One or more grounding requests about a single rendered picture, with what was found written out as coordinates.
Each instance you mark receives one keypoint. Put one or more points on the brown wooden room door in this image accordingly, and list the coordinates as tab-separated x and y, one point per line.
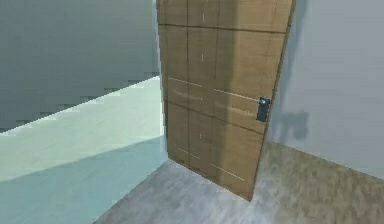
216	100

